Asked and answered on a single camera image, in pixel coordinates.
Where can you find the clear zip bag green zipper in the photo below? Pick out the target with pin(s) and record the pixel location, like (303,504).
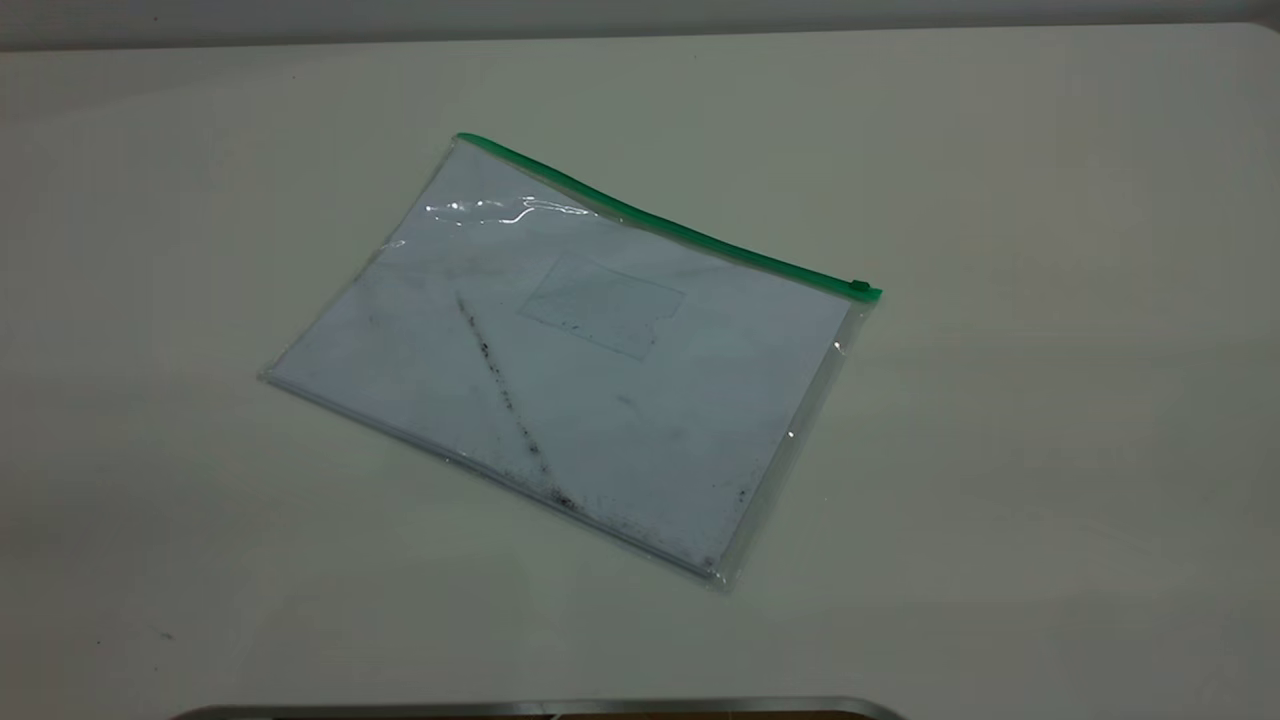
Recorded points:
(640,222)

